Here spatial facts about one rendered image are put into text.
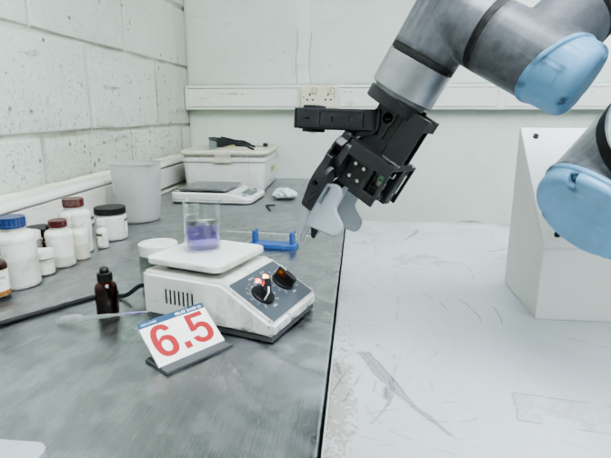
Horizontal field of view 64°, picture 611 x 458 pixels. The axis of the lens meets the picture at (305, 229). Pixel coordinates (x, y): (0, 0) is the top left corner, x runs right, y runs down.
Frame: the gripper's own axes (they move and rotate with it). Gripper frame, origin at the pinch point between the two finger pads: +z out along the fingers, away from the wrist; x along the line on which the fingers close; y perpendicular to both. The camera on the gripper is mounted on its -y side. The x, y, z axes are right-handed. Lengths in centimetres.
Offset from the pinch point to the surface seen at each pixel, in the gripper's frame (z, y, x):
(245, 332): 12.5, 3.6, -8.6
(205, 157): 39, -79, 72
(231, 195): 36, -53, 59
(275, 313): 8.8, 5.0, -6.5
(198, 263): 9.1, -6.2, -9.7
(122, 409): 14.7, 4.5, -26.3
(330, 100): 8, -72, 119
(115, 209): 32, -47, 13
